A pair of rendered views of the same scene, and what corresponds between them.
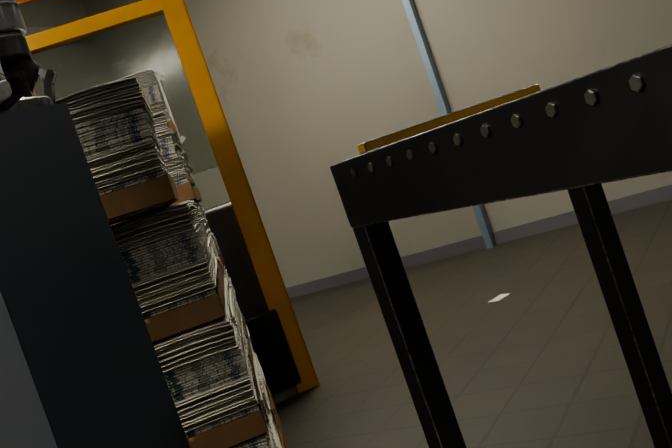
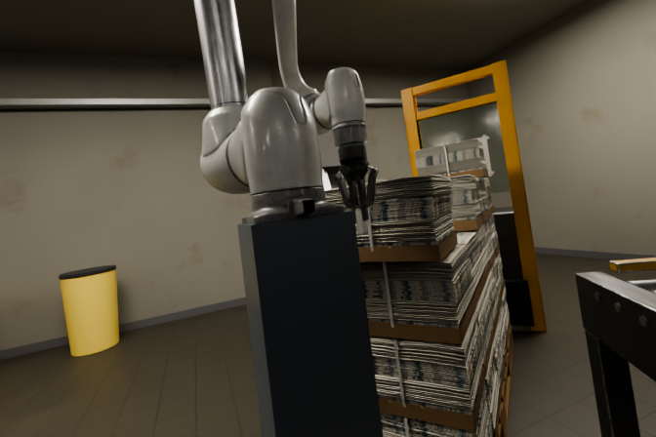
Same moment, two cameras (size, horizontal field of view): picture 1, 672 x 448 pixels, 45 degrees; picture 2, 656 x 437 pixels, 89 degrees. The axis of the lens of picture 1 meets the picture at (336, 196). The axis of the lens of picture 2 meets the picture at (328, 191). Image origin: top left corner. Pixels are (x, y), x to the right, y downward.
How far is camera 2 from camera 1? 62 cm
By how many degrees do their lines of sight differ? 39
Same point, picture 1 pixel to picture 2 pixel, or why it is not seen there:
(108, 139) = (405, 213)
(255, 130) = (547, 160)
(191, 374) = (430, 369)
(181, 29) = (505, 112)
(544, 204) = not seen: outside the picture
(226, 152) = (517, 184)
